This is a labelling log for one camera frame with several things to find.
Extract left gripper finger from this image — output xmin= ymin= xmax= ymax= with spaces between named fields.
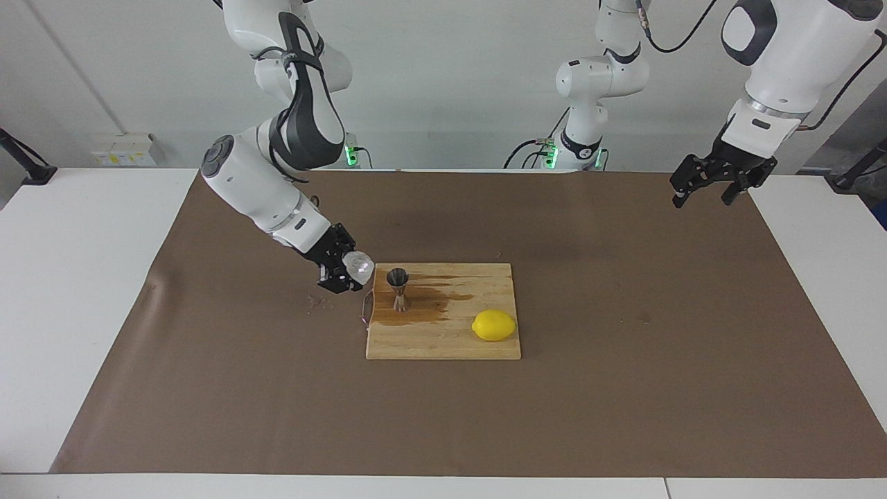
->
xmin=669 ymin=152 xmax=721 ymax=209
xmin=721 ymin=172 xmax=767 ymax=207

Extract small clear textured glass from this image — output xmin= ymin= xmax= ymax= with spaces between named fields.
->
xmin=342 ymin=251 xmax=376 ymax=286

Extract steel jigger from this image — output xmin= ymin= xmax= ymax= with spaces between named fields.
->
xmin=386 ymin=268 xmax=411 ymax=313

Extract black clamp stand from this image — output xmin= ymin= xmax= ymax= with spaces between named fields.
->
xmin=828 ymin=137 xmax=887 ymax=193
xmin=0 ymin=128 xmax=58 ymax=185

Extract wooden cutting board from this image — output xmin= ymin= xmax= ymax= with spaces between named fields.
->
xmin=360 ymin=262 xmax=522 ymax=361

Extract yellow lemon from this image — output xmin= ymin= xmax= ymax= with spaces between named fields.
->
xmin=471 ymin=309 xmax=518 ymax=342

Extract brown paper table mat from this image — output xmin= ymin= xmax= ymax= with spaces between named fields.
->
xmin=50 ymin=168 xmax=887 ymax=479

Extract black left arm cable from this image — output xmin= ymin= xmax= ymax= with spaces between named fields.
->
xmin=638 ymin=0 xmax=887 ymax=132

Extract black left base cables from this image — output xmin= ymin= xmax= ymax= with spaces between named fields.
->
xmin=504 ymin=107 xmax=570 ymax=169

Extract white wall socket box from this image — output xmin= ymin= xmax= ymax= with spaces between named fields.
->
xmin=90 ymin=133 xmax=159 ymax=168

